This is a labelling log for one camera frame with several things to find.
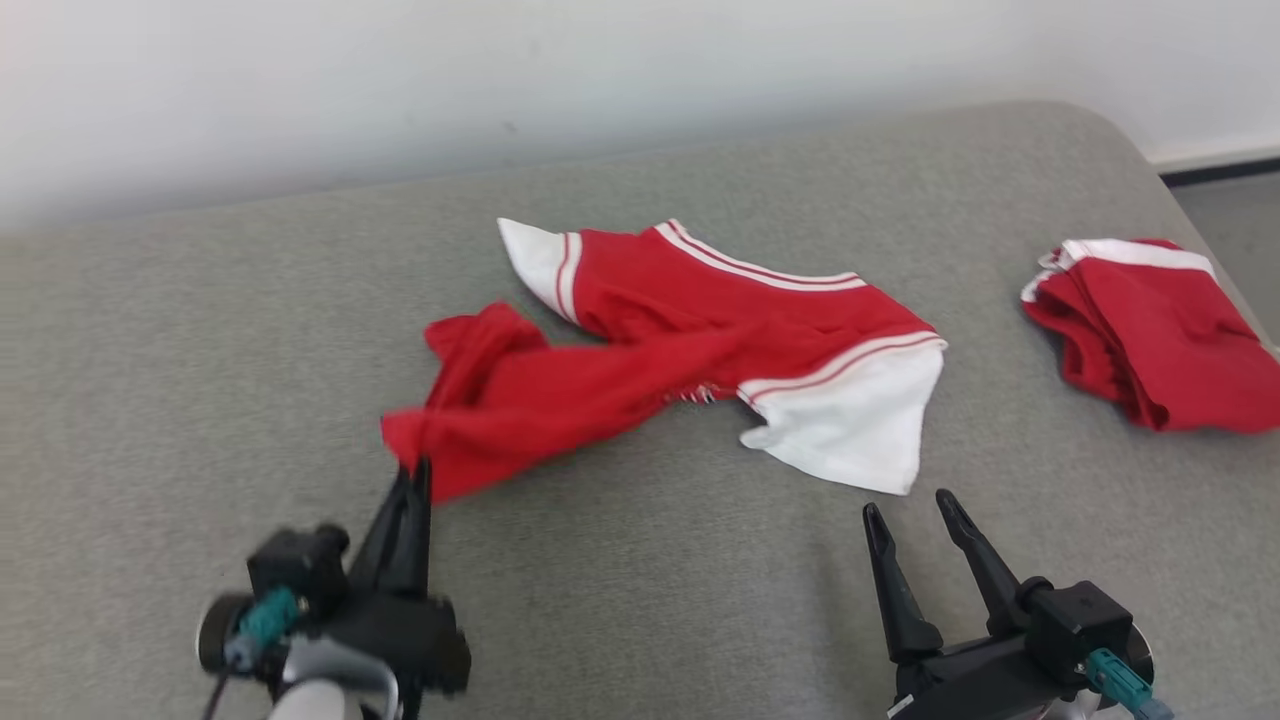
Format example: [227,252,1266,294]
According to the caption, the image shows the red shorts white trim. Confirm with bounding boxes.
[1020,237,1280,436]

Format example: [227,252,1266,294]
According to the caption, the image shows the red jersey shirt white sleeves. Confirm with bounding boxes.
[380,215,949,504]

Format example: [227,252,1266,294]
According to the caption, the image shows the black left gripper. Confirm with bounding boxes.
[318,456,473,703]

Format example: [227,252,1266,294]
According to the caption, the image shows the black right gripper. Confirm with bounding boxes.
[862,488,1101,720]

